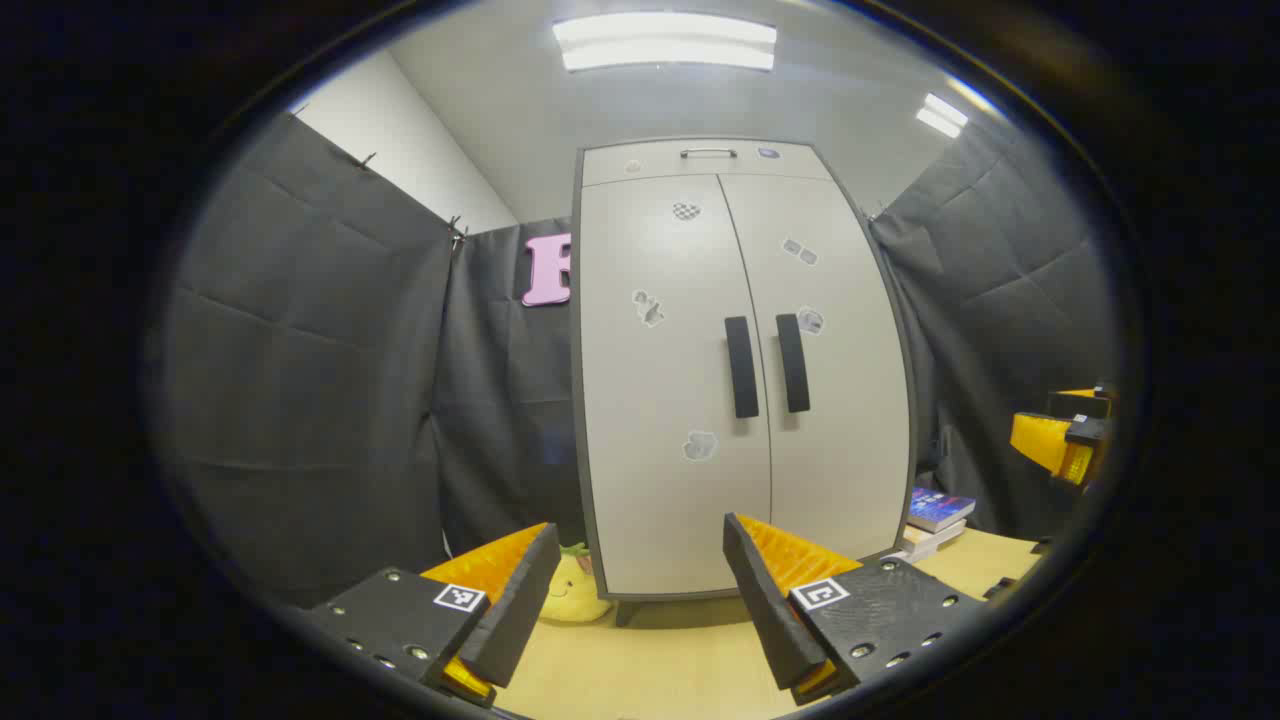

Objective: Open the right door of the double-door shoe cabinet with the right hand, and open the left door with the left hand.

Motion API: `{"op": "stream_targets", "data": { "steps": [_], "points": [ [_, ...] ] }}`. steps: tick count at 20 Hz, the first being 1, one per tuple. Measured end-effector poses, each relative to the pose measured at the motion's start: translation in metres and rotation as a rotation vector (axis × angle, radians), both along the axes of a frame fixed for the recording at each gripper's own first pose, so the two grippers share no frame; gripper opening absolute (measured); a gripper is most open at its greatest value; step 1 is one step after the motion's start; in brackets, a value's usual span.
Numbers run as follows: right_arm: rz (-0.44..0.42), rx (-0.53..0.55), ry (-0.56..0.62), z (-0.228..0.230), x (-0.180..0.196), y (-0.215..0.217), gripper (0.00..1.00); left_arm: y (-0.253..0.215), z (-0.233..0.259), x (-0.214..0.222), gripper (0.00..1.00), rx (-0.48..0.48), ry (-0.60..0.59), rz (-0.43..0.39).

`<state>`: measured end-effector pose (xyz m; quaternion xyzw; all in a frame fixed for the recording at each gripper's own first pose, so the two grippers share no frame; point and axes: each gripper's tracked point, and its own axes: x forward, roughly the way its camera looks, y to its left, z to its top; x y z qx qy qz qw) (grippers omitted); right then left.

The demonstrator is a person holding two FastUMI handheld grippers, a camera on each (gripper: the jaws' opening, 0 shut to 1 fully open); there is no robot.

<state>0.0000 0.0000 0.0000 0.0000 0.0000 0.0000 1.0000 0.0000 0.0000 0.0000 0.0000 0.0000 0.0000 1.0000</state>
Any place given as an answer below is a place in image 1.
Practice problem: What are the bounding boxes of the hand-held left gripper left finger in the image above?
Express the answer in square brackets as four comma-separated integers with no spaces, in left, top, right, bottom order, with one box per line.
[300,521,563,709]

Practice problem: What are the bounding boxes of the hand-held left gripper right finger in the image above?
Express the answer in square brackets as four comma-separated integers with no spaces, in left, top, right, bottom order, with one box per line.
[722,513,986,707]

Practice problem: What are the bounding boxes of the beige shoe cabinet door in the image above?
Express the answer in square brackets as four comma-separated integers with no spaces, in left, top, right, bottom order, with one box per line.
[718,172,912,563]
[579,174,773,598]

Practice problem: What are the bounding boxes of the beige double-door shoe cabinet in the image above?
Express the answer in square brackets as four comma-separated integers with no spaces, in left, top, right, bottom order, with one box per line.
[570,138,919,628]

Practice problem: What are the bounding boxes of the beige cabinet drawer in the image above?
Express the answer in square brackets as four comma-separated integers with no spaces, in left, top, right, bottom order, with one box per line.
[581,140,833,188]

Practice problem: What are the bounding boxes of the yellow plush toy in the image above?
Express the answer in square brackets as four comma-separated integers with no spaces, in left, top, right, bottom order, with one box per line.
[540,543,614,624]

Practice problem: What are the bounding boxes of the blue book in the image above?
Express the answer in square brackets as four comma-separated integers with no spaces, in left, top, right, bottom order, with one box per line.
[906,487,977,534]

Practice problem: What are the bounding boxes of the stack of white books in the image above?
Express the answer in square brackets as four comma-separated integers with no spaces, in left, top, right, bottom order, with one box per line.
[885,519,968,565]

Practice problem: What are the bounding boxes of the small ceiling light panel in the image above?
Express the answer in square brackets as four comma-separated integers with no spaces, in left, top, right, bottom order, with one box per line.
[915,92,970,139]

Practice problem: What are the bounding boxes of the black backdrop cloth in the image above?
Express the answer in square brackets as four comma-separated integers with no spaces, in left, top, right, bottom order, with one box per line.
[150,112,1117,607]

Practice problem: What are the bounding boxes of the large ceiling light panel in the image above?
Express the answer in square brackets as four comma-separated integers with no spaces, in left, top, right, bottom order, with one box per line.
[553,12,778,73]

